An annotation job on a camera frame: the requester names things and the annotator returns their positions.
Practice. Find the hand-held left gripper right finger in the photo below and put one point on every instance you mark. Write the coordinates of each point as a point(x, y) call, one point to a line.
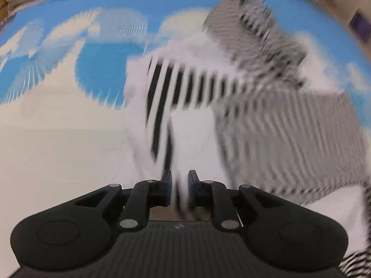
point(191, 188)

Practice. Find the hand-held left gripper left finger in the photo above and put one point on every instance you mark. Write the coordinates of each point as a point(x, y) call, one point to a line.
point(167, 188)

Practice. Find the black white striped garment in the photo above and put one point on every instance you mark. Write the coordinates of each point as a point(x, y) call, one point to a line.
point(188, 92)

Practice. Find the blue white cloud blanket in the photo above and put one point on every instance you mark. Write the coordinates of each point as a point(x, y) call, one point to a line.
point(58, 139)

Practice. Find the purple wall picture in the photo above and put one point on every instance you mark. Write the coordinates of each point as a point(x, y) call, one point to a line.
point(360, 23)

